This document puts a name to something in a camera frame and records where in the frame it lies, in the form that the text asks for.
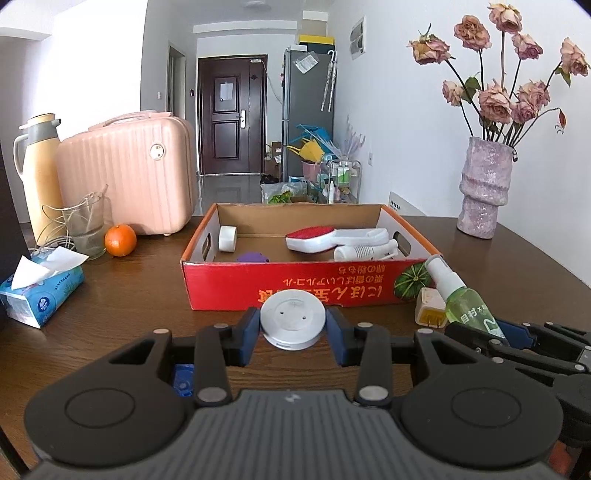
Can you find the grey refrigerator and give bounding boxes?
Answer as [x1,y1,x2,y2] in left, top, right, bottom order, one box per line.
[281,49,334,182]

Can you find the dried pink roses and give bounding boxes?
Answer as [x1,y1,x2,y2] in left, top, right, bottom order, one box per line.
[408,1,590,148]

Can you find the orange fruit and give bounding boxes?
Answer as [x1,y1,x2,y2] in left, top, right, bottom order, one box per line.
[104,224,137,257]

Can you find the white charging cable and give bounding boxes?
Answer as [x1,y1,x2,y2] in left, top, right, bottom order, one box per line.
[28,202,93,257]

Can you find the yellow thermos jug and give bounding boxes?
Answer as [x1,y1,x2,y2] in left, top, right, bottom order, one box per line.
[13,113,65,246]

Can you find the white tape roll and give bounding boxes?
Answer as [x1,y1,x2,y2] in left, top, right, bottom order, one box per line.
[217,225,238,253]

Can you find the purple round object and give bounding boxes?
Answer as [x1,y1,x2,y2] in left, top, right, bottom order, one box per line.
[236,252,270,263]

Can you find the dark brown entrance door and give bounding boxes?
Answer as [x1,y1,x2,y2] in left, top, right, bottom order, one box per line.
[197,55,267,175]

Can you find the white round disc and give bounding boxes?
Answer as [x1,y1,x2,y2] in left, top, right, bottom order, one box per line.
[259,289,325,351]

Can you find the white leaning board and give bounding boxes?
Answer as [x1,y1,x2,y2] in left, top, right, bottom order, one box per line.
[389,192,425,216]

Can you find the red cardboard box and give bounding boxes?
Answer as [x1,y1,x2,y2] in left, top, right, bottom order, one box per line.
[180,203,438,311]

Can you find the green spray bottle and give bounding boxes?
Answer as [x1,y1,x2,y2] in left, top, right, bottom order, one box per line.
[425,255,505,339]

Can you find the purple textured vase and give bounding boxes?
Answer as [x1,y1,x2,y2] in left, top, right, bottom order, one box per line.
[457,137,515,240]

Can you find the clear glass cup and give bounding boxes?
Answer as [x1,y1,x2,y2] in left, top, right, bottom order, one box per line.
[62,186,107,260]

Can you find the green plastic bag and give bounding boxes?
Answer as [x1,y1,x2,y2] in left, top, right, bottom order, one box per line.
[269,190,294,204]

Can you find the blue tissue pack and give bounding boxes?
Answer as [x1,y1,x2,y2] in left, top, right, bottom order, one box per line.
[1,246,88,329]

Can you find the pink hard-shell suitcase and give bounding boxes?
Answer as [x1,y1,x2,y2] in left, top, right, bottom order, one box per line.
[55,110,197,236]

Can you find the metal storage trolley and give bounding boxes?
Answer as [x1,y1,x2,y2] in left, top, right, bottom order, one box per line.
[318,160,362,204]

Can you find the red white lint brush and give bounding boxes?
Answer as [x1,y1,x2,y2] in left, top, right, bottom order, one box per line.
[286,226,391,254]

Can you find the pink cube plug adapter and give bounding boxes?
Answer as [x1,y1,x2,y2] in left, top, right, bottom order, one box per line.
[415,287,448,329]

